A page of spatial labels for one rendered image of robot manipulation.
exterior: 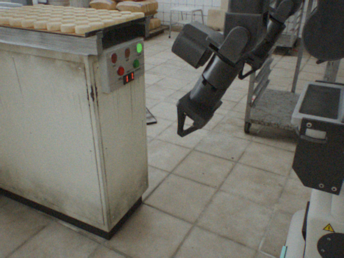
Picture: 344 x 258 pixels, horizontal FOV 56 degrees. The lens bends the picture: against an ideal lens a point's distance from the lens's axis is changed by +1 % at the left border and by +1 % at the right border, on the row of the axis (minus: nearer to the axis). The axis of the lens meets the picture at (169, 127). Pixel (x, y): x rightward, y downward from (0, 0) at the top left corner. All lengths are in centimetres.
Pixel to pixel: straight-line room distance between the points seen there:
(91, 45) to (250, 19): 61
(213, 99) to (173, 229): 102
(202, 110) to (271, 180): 134
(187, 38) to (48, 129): 85
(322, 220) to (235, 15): 52
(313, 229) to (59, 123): 90
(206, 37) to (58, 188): 106
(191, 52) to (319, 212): 49
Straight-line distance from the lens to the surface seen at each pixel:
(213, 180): 184
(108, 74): 109
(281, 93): 274
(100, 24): 108
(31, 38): 122
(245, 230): 158
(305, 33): 51
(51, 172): 145
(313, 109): 76
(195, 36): 59
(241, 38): 53
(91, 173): 127
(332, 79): 208
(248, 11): 54
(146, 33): 127
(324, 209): 86
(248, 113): 222
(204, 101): 60
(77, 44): 108
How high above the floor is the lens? 110
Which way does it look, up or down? 28 degrees down
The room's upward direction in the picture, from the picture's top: straight up
